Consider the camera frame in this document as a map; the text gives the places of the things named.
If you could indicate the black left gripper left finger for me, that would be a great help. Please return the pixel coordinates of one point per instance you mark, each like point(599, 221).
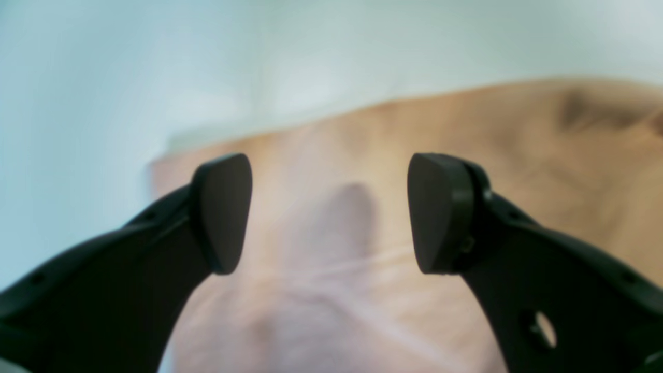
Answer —
point(110, 304)

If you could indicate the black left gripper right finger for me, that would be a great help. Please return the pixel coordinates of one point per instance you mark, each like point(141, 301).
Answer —
point(554, 303)

